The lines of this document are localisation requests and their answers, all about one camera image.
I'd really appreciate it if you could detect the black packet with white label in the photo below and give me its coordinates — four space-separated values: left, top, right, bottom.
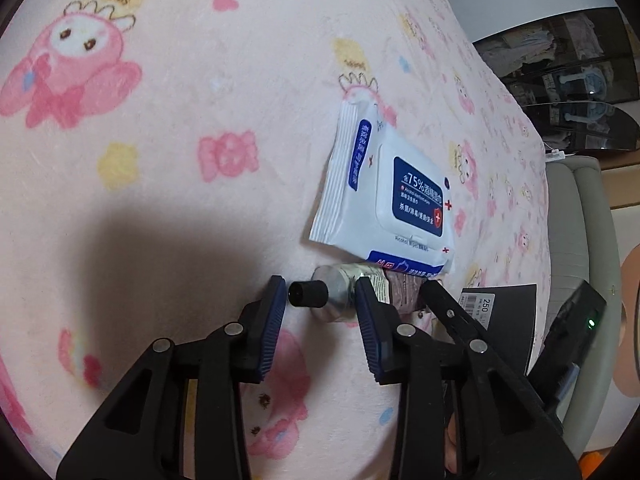
459 284 539 376

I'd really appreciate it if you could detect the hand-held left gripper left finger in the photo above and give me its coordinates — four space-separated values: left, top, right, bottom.
56 275 287 480

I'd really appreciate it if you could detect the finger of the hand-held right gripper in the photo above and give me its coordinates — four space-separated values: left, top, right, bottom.
529 360 582 413
421 279 495 349

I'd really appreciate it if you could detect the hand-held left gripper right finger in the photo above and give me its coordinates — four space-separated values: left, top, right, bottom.
354 276 583 480

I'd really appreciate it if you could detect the pink printed blanket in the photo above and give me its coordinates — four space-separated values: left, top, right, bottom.
0 0 552 480

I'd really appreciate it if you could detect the white cabinet panel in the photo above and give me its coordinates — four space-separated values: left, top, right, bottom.
444 0 617 42

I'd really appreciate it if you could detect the silver tube with black cap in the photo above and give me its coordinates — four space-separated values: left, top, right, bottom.
289 262 428 324

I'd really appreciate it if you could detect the black glass display cabinet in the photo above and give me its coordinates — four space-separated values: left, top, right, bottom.
472 6 640 151

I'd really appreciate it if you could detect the white blue wet wipes pack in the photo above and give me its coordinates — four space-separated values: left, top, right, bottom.
308 98 456 276

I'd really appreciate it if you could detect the grey sofa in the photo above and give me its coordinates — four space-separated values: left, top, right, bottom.
545 155 619 443

